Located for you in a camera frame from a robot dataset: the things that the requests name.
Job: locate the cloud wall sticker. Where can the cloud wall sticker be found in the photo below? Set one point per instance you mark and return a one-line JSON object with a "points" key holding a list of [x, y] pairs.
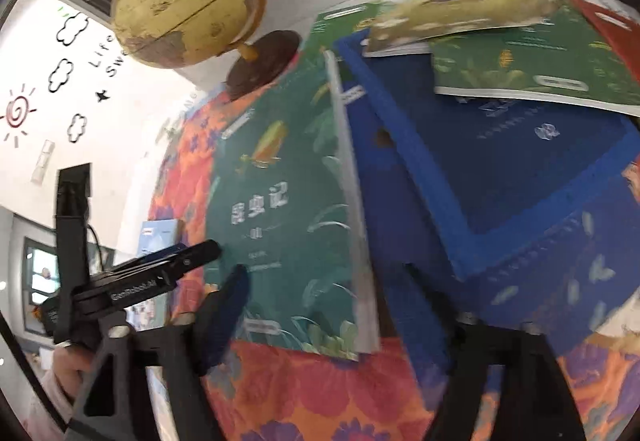
{"points": [[60, 75], [72, 28], [77, 127]]}

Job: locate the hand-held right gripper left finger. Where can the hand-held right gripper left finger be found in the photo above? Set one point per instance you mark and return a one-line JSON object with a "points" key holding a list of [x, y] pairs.
{"points": [[225, 316]]}

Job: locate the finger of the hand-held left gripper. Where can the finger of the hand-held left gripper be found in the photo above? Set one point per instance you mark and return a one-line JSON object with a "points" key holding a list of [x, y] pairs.
{"points": [[197, 258], [155, 258]]}

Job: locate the lettering wall sticker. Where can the lettering wall sticker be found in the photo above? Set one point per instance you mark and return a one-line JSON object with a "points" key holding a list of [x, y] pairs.
{"points": [[107, 58]]}

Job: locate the blue book deer rider cover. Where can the blue book deer rider cover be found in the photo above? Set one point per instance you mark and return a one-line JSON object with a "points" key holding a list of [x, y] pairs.
{"points": [[500, 171]]}

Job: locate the window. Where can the window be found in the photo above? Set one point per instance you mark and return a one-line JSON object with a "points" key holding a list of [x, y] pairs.
{"points": [[40, 276]]}

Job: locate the bird wall sticker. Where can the bird wall sticker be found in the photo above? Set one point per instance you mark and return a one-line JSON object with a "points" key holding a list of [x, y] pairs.
{"points": [[102, 96]]}

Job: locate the person's left hand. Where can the person's left hand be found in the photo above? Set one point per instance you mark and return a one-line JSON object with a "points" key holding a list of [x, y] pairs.
{"points": [[70, 366]]}

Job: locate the white book rabbit meadow cover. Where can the white book rabbit meadow cover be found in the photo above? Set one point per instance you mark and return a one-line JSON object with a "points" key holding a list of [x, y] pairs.
{"points": [[450, 16]]}

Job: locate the dark red book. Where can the dark red book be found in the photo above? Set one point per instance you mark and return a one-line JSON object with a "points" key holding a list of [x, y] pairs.
{"points": [[615, 33]]}

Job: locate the white wall switch panel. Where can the white wall switch panel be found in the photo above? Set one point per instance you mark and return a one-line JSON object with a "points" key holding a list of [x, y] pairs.
{"points": [[42, 161]]}

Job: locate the light blue paper box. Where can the light blue paper box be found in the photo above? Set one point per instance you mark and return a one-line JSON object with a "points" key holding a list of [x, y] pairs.
{"points": [[160, 236]]}

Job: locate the orange floral mat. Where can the orange floral mat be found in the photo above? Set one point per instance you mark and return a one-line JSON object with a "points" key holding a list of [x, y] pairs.
{"points": [[325, 401]]}

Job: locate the green book orange insect cover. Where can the green book orange insect cover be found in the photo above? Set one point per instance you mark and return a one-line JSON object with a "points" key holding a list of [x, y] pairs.
{"points": [[280, 221]]}

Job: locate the sun wall sticker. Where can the sun wall sticker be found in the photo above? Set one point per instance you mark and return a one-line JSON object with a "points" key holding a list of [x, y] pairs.
{"points": [[17, 113]]}

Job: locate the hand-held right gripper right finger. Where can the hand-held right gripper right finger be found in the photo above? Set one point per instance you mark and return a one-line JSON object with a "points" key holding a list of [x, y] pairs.
{"points": [[430, 321]]}

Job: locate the yellow globe on wooden base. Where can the yellow globe on wooden base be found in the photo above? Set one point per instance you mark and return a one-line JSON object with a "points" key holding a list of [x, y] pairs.
{"points": [[185, 1]]}

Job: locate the blue book eagle cover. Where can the blue book eagle cover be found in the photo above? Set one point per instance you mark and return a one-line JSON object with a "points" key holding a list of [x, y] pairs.
{"points": [[560, 271]]}

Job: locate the green book yellow insect cover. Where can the green book yellow insect cover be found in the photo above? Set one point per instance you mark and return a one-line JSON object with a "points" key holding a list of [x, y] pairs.
{"points": [[340, 26]]}

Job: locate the olive green book butterfly cover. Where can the olive green book butterfly cover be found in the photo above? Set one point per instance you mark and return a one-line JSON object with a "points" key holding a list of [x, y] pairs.
{"points": [[550, 56]]}

